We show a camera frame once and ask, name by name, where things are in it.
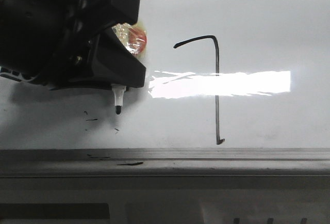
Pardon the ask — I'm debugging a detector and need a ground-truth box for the white whiteboard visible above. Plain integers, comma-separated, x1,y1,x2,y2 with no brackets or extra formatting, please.
1,0,329,149

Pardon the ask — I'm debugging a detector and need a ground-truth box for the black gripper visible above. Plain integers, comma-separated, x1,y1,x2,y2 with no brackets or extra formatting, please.
1,0,140,90

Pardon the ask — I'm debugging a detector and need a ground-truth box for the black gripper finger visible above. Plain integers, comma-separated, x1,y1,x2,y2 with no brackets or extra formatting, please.
69,28,146,88

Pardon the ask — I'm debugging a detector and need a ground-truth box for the black white whiteboard marker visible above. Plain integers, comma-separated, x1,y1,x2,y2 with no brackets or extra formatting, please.
111,20,148,116

